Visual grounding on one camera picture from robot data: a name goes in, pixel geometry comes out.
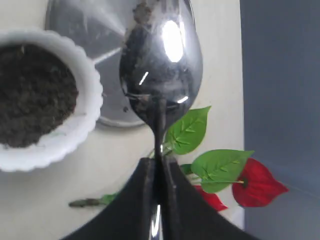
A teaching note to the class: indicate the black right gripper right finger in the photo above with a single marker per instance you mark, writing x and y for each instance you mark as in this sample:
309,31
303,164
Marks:
186,215

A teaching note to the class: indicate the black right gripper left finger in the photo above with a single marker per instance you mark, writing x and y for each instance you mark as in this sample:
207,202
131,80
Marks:
128,216

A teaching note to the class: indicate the artificial red anthurium plant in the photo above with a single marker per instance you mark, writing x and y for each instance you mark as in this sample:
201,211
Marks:
252,184

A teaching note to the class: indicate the silver metal spork spoon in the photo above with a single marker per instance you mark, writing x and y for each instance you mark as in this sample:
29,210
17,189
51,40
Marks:
160,71

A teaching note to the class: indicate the white scalloped flower pot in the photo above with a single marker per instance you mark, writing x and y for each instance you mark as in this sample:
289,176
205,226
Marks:
64,140

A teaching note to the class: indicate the dark soil in pot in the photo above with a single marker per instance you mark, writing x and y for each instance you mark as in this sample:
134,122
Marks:
38,93

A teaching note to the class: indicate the round stainless steel plate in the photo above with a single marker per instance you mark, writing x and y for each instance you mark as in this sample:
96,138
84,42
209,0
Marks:
99,27

